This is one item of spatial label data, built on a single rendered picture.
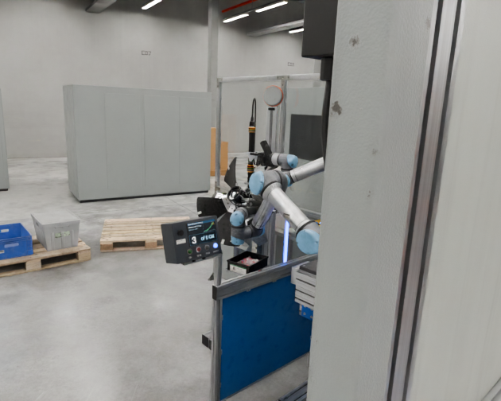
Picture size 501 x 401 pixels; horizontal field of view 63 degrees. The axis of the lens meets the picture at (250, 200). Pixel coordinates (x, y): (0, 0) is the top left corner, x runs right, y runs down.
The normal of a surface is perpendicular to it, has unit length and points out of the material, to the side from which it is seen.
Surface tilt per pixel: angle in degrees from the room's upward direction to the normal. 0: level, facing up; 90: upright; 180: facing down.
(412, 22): 90
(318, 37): 90
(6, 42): 90
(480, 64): 89
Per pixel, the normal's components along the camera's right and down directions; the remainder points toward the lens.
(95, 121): 0.53, 0.21
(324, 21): -0.74, 0.12
